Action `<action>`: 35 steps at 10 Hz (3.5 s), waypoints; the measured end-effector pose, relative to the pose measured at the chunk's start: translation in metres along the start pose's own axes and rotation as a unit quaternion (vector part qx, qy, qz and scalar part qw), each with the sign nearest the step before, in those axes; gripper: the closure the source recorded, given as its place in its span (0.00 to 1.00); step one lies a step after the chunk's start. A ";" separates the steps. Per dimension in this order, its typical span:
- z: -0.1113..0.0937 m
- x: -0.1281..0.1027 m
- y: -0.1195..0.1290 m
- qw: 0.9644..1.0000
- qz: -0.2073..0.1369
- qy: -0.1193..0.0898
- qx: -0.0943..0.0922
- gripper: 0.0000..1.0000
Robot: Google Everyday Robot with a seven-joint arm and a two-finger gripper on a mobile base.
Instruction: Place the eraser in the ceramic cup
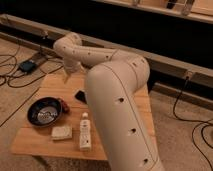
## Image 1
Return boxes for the black frying pan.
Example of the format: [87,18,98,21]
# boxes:
[27,97,70,127]

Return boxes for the black power adapter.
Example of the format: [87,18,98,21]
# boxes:
[18,60,36,73]

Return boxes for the wooden folding table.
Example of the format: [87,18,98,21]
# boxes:
[9,71,160,165]

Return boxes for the long wooden beam frame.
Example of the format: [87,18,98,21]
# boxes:
[0,14,213,88]

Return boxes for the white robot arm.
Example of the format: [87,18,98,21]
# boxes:
[53,33,165,171]

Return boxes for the white glue bottle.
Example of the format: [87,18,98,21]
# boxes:
[79,112,92,150]

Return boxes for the black cable on left floor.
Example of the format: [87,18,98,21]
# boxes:
[0,44,66,128]

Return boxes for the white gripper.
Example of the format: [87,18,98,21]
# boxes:
[63,62,81,82]

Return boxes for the white sponge block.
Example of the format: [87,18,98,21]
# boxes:
[51,125,72,140]

